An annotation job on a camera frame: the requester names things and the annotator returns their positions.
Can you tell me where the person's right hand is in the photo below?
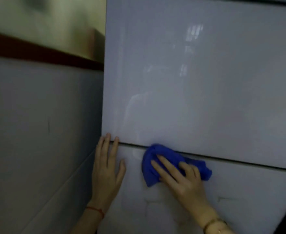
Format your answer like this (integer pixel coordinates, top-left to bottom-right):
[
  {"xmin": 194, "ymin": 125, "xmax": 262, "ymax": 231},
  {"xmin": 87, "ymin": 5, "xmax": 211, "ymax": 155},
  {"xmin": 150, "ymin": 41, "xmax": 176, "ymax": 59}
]
[{"xmin": 150, "ymin": 155, "xmax": 219, "ymax": 223}]

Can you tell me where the person's left hand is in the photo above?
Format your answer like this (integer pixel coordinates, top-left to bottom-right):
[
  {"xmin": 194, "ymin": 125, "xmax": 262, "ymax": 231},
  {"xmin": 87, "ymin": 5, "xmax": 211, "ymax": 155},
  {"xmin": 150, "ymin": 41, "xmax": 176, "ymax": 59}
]
[{"xmin": 91, "ymin": 133, "xmax": 127, "ymax": 213}]

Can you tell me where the blue cleaning cloth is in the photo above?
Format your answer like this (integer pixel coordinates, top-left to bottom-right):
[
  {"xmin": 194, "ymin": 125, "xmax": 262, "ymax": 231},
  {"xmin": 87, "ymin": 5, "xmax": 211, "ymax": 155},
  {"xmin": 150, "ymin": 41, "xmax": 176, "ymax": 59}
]
[{"xmin": 142, "ymin": 144, "xmax": 213, "ymax": 188}]

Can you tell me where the person's left forearm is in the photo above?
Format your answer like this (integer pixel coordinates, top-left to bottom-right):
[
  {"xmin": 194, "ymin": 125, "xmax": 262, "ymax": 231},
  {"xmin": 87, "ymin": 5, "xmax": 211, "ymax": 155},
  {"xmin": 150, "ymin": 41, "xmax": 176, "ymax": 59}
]
[{"xmin": 70, "ymin": 209, "xmax": 104, "ymax": 234}]

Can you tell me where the person's right forearm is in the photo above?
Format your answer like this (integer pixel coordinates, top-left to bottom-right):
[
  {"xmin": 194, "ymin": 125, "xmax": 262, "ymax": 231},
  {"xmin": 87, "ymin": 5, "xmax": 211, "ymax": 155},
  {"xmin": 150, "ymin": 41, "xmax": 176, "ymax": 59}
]
[{"xmin": 204, "ymin": 220, "xmax": 236, "ymax": 234}]

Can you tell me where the white refrigerator door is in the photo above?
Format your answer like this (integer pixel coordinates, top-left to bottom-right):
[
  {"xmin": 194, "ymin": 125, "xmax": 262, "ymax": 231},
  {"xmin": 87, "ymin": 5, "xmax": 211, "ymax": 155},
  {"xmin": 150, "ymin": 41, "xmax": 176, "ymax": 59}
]
[
  {"xmin": 102, "ymin": 0, "xmax": 286, "ymax": 171},
  {"xmin": 97, "ymin": 141, "xmax": 286, "ymax": 234}
]

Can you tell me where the red string bracelet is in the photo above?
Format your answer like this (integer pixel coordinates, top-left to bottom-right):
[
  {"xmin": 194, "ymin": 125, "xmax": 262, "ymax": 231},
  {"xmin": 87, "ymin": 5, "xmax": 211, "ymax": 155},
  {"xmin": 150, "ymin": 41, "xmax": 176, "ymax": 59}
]
[{"xmin": 86, "ymin": 206, "xmax": 105, "ymax": 219}]

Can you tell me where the gold wrist bracelet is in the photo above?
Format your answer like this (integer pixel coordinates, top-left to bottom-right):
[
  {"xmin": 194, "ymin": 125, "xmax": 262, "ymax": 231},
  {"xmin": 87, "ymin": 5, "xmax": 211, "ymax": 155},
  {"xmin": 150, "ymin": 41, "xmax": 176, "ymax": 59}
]
[{"xmin": 202, "ymin": 218, "xmax": 228, "ymax": 234}]

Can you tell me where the dark red wall trim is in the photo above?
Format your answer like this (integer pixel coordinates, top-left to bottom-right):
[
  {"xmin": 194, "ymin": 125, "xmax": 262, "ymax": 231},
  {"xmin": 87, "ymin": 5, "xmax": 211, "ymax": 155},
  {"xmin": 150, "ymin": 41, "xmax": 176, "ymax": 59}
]
[{"xmin": 0, "ymin": 30, "xmax": 104, "ymax": 71}]

